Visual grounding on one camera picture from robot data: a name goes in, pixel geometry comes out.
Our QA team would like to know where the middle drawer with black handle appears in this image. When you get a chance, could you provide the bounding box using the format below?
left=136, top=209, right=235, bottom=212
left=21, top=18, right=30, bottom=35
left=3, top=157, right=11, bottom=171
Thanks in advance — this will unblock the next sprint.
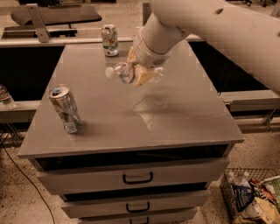
left=61, top=190, right=210, bottom=218

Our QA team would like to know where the green white snack bag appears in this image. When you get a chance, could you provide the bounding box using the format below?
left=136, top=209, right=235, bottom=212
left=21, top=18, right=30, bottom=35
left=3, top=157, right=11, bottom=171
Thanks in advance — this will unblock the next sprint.
left=262, top=175, right=280, bottom=211

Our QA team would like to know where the bottom drawer with black handle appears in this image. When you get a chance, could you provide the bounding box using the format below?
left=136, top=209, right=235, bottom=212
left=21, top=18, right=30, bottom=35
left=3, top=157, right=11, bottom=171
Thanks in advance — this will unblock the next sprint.
left=78, top=207, right=197, bottom=224

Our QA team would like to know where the silver energy drink can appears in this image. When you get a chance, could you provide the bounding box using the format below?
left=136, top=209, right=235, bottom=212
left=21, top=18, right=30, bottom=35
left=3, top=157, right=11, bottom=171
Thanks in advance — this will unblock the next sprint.
left=48, top=84, right=82, bottom=134

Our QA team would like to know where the water bottle in basket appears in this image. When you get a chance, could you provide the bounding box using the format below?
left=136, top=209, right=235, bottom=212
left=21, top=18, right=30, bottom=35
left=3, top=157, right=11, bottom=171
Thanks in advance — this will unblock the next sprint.
left=227, top=171, right=252, bottom=193

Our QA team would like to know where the red snack bag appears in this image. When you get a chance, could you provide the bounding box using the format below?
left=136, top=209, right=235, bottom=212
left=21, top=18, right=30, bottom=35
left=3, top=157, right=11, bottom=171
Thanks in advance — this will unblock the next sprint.
left=249, top=179, right=276, bottom=205

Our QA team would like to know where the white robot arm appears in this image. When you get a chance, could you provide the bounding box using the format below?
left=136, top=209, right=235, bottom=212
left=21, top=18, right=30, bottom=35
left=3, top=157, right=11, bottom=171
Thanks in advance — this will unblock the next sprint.
left=129, top=0, right=280, bottom=95

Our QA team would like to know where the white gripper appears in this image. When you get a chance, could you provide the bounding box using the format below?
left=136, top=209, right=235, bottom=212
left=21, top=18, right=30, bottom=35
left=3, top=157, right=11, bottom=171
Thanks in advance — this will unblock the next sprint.
left=127, top=27, right=171, bottom=86

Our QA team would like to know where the metal bracket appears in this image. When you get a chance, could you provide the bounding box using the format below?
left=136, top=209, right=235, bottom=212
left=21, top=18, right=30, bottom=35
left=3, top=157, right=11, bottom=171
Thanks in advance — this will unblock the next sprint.
left=143, top=3, right=151, bottom=25
left=26, top=3, right=50, bottom=43

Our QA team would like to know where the wire basket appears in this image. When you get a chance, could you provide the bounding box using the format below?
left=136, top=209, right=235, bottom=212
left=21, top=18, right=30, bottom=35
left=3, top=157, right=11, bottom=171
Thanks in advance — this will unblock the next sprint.
left=220, top=168, right=277, bottom=224

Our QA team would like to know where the drawer with black handle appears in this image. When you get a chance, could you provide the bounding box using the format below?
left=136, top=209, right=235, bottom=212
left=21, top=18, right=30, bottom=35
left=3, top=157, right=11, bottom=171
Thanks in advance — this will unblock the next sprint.
left=78, top=207, right=197, bottom=224
left=38, top=157, right=229, bottom=195
left=61, top=190, right=210, bottom=218

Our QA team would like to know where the blue snack bag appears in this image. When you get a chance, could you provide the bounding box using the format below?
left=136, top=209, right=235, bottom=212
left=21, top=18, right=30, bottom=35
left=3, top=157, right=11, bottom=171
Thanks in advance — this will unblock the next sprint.
left=232, top=185, right=255, bottom=212

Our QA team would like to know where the left metal bracket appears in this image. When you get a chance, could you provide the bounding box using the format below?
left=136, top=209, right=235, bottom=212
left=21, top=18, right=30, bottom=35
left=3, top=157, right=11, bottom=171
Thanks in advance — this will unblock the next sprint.
left=26, top=3, right=50, bottom=43

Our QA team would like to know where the bottle on left rail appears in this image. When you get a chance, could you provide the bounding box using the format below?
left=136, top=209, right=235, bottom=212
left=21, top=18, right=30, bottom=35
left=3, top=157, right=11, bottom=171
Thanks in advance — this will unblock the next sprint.
left=0, top=84, right=16, bottom=109

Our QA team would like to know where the middle metal bracket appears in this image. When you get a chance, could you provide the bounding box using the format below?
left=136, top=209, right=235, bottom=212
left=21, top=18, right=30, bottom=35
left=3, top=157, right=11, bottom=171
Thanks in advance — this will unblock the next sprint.
left=143, top=3, right=151, bottom=25

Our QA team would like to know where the tan paper bag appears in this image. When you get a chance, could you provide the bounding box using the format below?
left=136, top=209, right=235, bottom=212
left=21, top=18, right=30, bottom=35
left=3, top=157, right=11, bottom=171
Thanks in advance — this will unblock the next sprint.
left=241, top=197, right=280, bottom=224

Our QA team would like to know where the clear plastic water bottle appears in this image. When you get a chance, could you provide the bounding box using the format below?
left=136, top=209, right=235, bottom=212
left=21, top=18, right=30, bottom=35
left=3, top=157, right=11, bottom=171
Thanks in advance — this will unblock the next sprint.
left=105, top=62, right=164, bottom=86

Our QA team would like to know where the white green soda can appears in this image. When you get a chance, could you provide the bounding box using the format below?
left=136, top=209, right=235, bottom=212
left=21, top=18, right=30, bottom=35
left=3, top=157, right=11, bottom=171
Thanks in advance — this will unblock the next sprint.
left=101, top=24, right=118, bottom=57

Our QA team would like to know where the top drawer with black handle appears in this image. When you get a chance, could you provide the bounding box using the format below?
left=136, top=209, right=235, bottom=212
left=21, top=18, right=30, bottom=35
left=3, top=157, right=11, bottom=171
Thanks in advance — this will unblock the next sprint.
left=38, top=157, right=229, bottom=195

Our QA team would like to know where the grey drawer cabinet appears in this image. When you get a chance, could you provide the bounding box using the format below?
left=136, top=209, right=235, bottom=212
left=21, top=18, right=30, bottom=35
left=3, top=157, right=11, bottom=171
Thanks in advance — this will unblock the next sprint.
left=17, top=39, right=245, bottom=224

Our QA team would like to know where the black floor cable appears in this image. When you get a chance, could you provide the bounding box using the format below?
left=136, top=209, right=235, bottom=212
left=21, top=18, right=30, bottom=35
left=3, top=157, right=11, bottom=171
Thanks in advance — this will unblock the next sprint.
left=0, top=119, right=56, bottom=224

